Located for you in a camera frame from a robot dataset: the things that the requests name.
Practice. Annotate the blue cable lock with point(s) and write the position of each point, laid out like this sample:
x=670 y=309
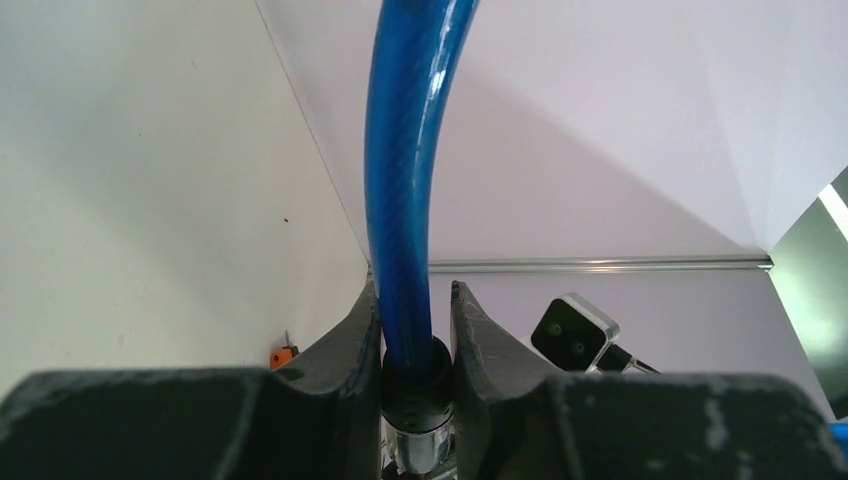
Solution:
x=415 y=54

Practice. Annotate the orange padlock with keys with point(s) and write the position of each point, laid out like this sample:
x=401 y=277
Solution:
x=283 y=352

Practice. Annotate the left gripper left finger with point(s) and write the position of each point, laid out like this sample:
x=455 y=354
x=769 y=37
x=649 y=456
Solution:
x=317 y=417

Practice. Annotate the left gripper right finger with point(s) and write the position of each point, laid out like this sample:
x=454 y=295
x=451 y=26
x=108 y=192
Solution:
x=519 y=417

